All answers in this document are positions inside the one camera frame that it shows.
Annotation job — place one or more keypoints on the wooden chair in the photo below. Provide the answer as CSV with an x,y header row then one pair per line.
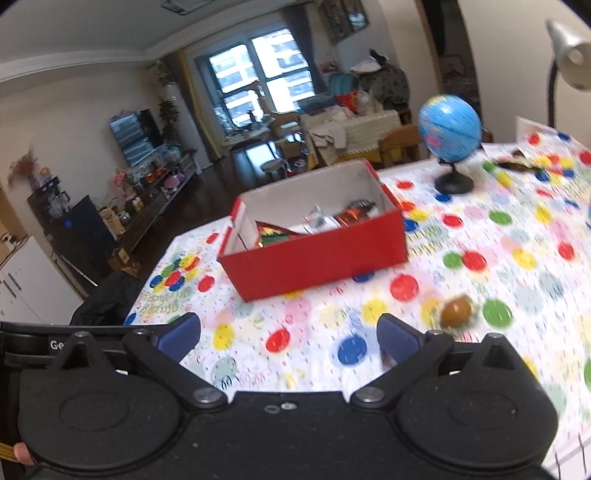
x,y
400,146

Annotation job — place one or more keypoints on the red yellow snack bag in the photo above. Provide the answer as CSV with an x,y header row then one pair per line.
x,y
269,234

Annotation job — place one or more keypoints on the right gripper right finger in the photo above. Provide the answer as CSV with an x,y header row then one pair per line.
x,y
417,355

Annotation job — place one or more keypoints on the silver desk lamp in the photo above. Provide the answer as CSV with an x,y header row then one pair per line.
x,y
571,60

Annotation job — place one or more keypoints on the blue desk globe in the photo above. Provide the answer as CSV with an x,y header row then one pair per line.
x,y
452,131

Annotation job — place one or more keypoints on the wall television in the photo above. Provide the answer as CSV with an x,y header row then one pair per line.
x,y
136,135

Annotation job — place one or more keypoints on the balloon pattern tablecloth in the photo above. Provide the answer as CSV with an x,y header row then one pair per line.
x,y
518,245

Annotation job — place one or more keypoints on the person's hand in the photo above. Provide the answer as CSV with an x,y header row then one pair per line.
x,y
22,454

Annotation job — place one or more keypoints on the red cardboard box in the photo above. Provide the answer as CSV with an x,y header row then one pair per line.
x,y
312,259

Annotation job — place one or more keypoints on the brown foil snack bag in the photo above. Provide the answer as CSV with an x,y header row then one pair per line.
x,y
357,211

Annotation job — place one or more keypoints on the sofa with cream cover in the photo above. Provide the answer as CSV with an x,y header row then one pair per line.
x,y
351,119

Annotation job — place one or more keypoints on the small round stool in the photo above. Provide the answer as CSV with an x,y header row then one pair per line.
x,y
275,169

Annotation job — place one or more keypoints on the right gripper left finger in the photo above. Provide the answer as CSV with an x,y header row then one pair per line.
x,y
157,351

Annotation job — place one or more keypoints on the round coffee table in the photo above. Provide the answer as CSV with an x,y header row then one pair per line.
x,y
242,139

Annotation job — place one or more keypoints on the wrapper near globe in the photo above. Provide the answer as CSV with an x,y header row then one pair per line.
x,y
516,162

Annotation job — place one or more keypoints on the white snack packet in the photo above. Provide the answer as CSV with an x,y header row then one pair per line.
x,y
317,221

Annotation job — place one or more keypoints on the black jacket on chair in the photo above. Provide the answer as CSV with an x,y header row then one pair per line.
x,y
109,303

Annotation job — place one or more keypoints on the tv cabinet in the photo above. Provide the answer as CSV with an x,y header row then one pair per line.
x,y
160,187

